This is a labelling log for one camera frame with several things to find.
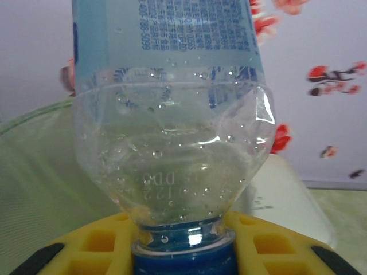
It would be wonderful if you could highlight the clear bottle with blue cap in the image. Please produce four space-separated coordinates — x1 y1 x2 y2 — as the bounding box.
70 0 278 275

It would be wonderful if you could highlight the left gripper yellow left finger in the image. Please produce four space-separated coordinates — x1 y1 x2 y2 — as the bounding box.
8 211 141 275

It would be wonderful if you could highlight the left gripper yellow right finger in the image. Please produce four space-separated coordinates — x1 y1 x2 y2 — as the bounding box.
226 210 362 275

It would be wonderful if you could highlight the translucent plastic bin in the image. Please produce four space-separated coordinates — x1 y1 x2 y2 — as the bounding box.
0 100 135 275

